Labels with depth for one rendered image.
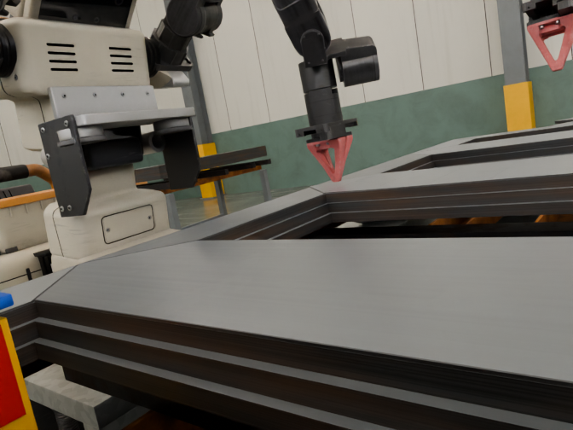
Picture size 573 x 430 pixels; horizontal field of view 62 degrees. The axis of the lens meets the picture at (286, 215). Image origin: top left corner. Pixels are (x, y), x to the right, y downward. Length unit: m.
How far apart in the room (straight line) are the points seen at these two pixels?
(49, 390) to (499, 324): 0.62
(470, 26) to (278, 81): 3.44
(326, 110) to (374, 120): 7.52
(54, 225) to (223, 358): 0.74
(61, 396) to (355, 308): 0.52
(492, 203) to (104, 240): 0.67
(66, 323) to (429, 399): 0.28
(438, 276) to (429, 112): 7.71
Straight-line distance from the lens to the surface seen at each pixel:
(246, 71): 9.65
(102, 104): 0.95
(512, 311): 0.24
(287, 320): 0.26
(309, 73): 0.80
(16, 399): 0.36
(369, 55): 0.81
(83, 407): 0.68
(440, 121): 7.95
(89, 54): 0.99
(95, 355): 0.37
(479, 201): 0.64
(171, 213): 4.13
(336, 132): 0.78
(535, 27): 0.88
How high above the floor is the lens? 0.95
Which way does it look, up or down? 9 degrees down
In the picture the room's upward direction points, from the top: 10 degrees counter-clockwise
